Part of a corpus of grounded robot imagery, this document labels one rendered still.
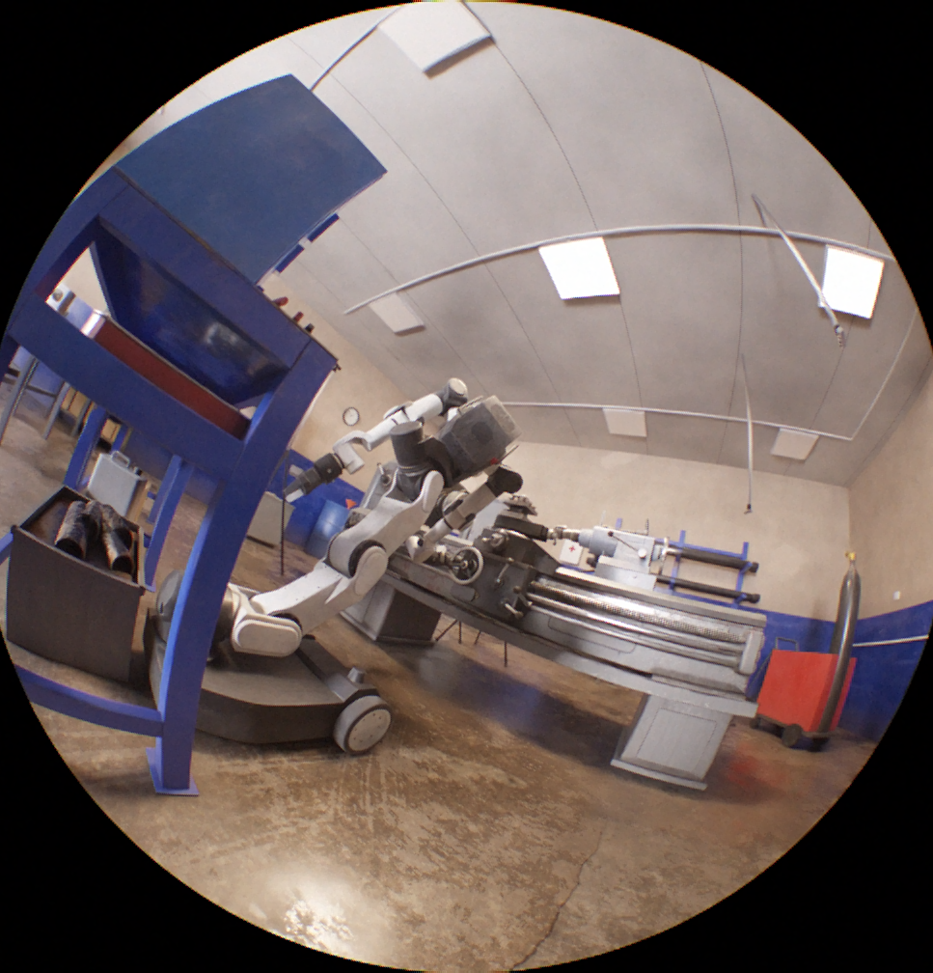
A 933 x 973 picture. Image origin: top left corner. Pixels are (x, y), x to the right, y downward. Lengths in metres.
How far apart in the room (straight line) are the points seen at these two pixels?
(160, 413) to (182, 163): 0.38
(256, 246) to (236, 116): 0.29
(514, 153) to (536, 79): 0.69
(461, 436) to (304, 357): 0.78
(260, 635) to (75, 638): 0.51
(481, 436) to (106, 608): 1.27
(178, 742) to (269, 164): 0.94
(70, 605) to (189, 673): 0.43
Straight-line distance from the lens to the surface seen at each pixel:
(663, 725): 1.68
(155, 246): 0.54
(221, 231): 0.55
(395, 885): 0.78
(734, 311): 3.45
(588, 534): 1.97
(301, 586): 1.00
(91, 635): 0.95
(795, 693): 3.41
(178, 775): 0.76
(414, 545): 1.52
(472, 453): 1.17
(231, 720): 0.86
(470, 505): 1.41
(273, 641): 0.90
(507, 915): 0.83
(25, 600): 0.96
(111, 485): 1.86
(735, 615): 1.71
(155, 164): 0.62
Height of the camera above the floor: 0.63
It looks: 15 degrees up
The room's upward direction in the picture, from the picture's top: 22 degrees clockwise
